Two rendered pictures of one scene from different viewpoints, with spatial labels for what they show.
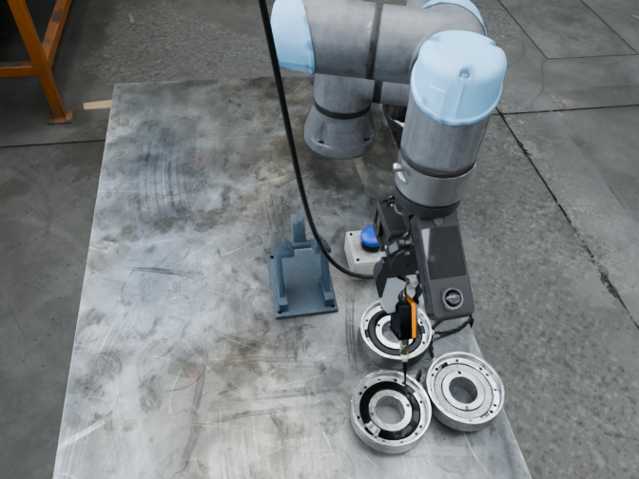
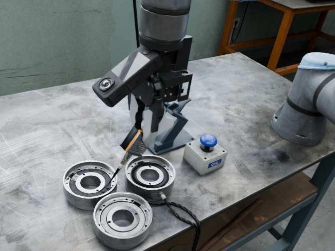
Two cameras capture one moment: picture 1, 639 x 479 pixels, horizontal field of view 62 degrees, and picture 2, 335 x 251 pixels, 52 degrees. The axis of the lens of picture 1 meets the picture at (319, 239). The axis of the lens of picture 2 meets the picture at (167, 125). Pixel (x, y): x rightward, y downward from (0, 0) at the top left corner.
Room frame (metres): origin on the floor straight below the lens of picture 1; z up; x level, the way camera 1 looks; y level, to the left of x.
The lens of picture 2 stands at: (0.19, -0.59, 1.33)
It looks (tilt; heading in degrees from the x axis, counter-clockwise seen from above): 35 degrees down; 61
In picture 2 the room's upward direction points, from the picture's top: 9 degrees clockwise
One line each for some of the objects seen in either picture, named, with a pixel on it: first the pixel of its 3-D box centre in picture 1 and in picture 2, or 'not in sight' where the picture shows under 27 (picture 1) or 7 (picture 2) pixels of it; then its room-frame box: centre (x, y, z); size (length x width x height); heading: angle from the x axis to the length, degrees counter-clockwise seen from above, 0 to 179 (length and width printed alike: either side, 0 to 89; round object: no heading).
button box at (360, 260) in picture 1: (369, 250); (207, 154); (0.59, -0.08, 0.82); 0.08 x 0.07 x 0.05; 12
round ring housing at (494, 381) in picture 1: (461, 392); (122, 220); (0.34, -0.21, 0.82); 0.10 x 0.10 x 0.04
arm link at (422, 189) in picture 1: (430, 170); (162, 21); (0.42, -0.11, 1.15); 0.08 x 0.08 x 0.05
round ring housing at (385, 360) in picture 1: (394, 335); (149, 178); (0.43, -0.12, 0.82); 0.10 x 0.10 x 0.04
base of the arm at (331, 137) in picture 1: (340, 117); (302, 115); (0.92, -0.03, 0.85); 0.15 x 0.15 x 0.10
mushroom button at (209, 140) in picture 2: (371, 242); (207, 146); (0.58, -0.09, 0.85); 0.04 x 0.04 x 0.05
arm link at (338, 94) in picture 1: (349, 66); (320, 79); (0.92, -0.04, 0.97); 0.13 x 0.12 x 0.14; 84
